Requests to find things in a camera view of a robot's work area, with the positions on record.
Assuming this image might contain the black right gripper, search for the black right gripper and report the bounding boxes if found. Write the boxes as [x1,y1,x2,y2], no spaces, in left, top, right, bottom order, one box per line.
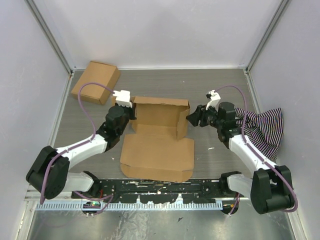
[186,102,223,129]

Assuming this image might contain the brown cardboard box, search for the brown cardboard box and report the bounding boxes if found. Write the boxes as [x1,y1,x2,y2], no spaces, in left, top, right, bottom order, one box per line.
[70,60,121,106]
[120,96,195,183]

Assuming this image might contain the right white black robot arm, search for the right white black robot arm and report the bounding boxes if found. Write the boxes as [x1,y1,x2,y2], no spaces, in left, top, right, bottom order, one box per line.
[186,102,298,215]

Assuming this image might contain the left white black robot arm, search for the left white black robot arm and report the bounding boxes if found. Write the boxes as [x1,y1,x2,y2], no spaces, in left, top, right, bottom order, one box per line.
[25,104,136,201]

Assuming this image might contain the closed brown cardboard box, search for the closed brown cardboard box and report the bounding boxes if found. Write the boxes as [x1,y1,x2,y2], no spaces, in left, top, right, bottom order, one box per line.
[70,60,121,106]

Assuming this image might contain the purple white striped cloth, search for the purple white striped cloth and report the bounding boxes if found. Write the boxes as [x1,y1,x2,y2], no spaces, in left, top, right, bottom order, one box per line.
[235,107,284,162]

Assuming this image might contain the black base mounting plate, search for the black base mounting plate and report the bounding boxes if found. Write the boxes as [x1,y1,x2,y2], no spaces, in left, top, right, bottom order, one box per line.
[70,178,251,204]

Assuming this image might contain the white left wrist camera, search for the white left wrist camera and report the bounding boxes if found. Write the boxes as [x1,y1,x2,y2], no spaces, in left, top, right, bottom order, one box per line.
[112,90,133,108]

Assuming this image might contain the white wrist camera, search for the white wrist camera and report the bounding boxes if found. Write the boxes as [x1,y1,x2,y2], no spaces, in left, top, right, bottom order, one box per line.
[205,89,221,110]
[112,90,133,108]

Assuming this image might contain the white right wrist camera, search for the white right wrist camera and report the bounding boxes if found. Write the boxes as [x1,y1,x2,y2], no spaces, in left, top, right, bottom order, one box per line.
[205,89,221,110]

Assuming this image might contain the white slotted cable duct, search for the white slotted cable duct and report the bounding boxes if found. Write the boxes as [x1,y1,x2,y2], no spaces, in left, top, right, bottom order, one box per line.
[35,200,223,211]

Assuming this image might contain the aluminium front rail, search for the aluminium front rail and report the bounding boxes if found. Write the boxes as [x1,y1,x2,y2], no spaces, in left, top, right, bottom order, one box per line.
[24,178,298,201]

